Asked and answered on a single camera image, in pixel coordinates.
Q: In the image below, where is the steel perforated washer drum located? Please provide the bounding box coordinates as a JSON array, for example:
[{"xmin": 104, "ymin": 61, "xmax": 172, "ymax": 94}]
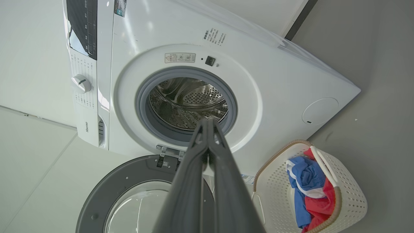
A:
[{"xmin": 149, "ymin": 77, "xmax": 229, "ymax": 131}]

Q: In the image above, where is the black glossy control panel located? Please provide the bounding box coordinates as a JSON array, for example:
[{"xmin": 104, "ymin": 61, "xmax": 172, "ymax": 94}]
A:
[{"xmin": 66, "ymin": 0, "xmax": 98, "ymax": 61}]

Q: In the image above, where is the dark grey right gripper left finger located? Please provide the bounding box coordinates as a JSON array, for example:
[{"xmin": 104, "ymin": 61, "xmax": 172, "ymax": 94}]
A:
[{"xmin": 152, "ymin": 118, "xmax": 209, "ymax": 233}]

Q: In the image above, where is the white round control knob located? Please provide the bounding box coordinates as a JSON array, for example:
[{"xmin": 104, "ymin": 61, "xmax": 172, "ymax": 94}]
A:
[{"xmin": 71, "ymin": 74, "xmax": 92, "ymax": 94}]

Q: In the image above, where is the rectangular warning sticker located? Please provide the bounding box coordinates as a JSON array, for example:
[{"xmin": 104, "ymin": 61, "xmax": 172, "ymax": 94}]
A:
[{"xmin": 164, "ymin": 53, "xmax": 196, "ymax": 64}]

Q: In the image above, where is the red garment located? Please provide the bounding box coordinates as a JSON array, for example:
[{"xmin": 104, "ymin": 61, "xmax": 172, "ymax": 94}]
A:
[{"xmin": 301, "ymin": 147, "xmax": 337, "ymax": 233}]

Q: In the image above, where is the metal door hinge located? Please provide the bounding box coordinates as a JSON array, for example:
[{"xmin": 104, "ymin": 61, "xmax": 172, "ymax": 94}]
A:
[{"xmin": 156, "ymin": 144, "xmax": 185, "ymax": 169}]

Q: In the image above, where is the white front-load washing machine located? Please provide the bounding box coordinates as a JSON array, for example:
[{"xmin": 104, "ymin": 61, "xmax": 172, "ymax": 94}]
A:
[{"xmin": 63, "ymin": 0, "xmax": 361, "ymax": 185}]

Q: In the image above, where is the round white filter cover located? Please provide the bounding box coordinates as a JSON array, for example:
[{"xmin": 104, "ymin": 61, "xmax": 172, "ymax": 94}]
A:
[{"xmin": 302, "ymin": 97, "xmax": 339, "ymax": 126}]

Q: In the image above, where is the white perforated laundry basket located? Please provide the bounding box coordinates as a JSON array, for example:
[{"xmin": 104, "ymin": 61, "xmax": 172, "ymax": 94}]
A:
[{"xmin": 252, "ymin": 139, "xmax": 368, "ymax": 233}]

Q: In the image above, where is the grey round washer door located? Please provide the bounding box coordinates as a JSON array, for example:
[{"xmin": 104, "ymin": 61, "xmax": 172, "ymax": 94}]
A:
[{"xmin": 75, "ymin": 155, "xmax": 215, "ymax": 233}]

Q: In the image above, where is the blue garment with white trim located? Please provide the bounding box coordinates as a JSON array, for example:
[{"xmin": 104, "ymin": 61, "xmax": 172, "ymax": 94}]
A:
[{"xmin": 286, "ymin": 156, "xmax": 327, "ymax": 229}]

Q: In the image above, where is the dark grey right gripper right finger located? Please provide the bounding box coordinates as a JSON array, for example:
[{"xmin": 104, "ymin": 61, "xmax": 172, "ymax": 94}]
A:
[{"xmin": 207, "ymin": 118, "xmax": 266, "ymax": 233}]

